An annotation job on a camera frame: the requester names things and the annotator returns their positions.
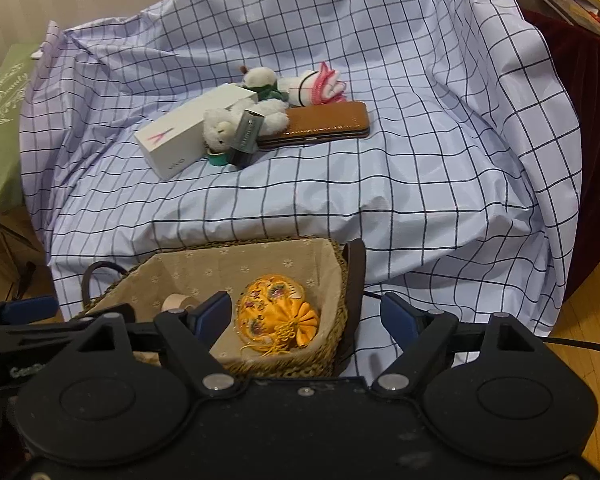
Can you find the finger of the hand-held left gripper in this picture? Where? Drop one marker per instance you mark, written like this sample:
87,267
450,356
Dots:
27,308
30,335

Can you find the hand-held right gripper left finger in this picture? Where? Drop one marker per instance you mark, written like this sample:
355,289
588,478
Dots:
215,312

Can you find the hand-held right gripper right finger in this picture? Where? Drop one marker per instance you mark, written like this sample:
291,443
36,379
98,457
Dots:
397,312

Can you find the woven basket with fabric liner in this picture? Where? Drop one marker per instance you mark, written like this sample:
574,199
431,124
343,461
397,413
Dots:
280,265

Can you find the green tape roll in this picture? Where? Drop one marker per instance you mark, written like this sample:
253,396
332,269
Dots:
219,160

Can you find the dark grey cosmetic tube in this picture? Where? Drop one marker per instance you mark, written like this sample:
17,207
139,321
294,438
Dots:
247,135

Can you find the white teddy bear plush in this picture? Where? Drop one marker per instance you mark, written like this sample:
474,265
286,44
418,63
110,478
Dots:
220,127

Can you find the small plush with green scarf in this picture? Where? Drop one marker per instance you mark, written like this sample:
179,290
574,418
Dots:
260,77

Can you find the pink-edged white cloth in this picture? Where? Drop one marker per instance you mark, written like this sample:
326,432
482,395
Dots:
312,87

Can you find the beige tape roll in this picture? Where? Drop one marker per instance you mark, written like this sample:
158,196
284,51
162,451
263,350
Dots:
175,302

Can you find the yellow embroidered pouch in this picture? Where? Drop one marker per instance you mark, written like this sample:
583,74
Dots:
270,310

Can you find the checked light blue sheet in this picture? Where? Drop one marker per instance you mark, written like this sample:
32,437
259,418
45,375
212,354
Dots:
380,185

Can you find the white phone box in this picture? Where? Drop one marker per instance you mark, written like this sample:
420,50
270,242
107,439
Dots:
180,135

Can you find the brown leather case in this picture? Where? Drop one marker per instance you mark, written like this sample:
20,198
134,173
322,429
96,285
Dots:
325,120

